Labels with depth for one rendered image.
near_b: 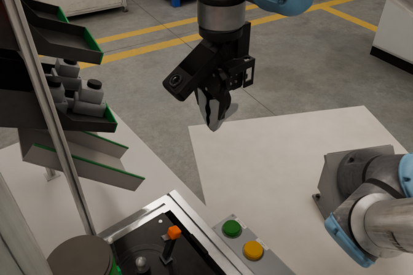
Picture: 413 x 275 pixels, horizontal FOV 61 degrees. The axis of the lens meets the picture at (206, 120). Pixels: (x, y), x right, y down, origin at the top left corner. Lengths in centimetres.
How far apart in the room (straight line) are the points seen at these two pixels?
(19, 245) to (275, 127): 113
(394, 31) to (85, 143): 324
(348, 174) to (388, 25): 294
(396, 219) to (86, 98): 60
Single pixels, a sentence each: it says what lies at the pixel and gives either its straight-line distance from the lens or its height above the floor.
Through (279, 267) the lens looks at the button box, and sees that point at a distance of 81.
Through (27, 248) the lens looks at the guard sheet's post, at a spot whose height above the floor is 147.
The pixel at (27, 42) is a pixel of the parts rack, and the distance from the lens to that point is 61.
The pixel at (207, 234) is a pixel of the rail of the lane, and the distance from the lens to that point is 84.
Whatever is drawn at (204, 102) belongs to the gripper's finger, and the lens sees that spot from 64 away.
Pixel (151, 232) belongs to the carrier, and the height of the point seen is 97.
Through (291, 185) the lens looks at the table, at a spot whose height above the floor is 86.
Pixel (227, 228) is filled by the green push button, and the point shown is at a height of 97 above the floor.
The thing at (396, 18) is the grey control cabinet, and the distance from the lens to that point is 372.
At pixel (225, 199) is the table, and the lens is 103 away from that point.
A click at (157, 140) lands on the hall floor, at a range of 254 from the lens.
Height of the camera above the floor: 165
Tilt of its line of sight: 38 degrees down
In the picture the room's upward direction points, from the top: straight up
